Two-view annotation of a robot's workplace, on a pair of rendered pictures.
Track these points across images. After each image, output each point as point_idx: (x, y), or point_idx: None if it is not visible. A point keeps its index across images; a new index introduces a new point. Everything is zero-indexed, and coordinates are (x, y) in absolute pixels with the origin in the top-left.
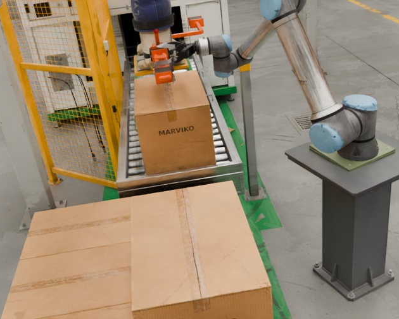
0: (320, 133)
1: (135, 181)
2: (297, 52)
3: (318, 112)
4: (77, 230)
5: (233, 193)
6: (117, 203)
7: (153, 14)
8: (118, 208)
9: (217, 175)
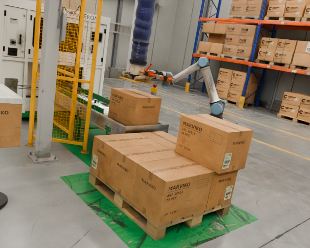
0: (216, 107)
1: (133, 127)
2: (210, 78)
3: (215, 100)
4: (125, 140)
5: (212, 116)
6: (130, 134)
7: (144, 58)
8: (133, 136)
9: (160, 129)
